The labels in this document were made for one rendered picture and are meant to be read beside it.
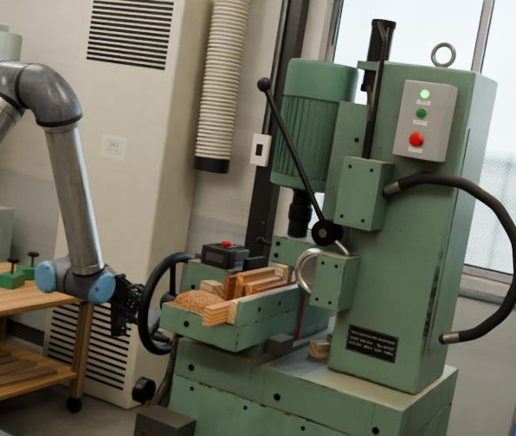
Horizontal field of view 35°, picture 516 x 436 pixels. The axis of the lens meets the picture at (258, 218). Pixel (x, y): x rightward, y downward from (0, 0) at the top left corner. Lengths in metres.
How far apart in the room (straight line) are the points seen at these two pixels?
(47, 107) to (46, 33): 2.24
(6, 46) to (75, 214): 1.81
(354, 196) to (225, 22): 1.80
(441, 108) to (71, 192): 0.96
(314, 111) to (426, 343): 0.59
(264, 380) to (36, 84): 0.89
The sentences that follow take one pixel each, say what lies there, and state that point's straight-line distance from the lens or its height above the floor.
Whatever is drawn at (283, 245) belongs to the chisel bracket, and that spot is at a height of 1.05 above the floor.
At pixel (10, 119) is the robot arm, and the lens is 2.12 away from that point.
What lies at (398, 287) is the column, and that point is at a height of 1.03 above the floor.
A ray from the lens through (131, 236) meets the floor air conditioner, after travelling 3.53.
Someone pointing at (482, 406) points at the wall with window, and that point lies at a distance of 3.30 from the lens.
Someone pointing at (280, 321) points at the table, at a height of 0.88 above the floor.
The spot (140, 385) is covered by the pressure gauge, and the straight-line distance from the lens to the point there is 2.01.
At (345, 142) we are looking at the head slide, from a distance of 1.92.
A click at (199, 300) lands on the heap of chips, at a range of 1.86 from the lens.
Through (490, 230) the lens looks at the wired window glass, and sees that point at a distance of 3.26.
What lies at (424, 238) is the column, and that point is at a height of 1.15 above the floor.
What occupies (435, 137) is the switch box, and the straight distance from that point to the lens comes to 1.74.
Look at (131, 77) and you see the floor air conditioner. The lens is 3.54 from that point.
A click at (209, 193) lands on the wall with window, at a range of 3.65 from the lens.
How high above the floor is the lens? 1.37
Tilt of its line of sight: 8 degrees down
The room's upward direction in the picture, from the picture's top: 9 degrees clockwise
